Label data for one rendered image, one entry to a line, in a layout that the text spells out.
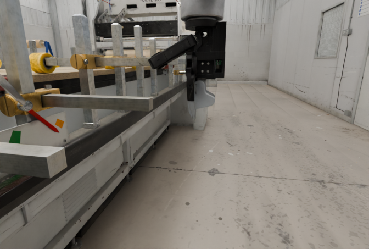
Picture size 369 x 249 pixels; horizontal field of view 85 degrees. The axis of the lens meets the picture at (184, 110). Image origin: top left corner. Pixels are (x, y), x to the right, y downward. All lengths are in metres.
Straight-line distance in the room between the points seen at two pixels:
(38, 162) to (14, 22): 0.39
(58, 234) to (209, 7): 1.14
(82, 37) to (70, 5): 10.82
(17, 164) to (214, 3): 0.40
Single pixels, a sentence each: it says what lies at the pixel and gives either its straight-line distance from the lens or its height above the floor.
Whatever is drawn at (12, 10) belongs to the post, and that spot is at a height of 1.06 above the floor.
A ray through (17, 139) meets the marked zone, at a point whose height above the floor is 0.77.
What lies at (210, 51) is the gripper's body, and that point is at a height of 0.97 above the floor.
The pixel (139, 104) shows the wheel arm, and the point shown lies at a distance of 0.49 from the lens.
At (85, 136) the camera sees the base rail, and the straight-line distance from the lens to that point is 0.77.
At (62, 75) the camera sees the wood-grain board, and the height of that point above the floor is 0.89.
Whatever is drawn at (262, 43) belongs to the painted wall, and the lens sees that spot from 9.28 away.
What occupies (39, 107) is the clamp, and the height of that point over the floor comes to 0.83.
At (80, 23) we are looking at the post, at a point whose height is 1.07.
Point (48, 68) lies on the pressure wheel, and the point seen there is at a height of 0.92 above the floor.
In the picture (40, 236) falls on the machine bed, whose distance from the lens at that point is 1.17.
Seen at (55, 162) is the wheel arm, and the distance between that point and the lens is 0.32.
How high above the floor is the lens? 0.95
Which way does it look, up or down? 14 degrees down
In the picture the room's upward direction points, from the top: straight up
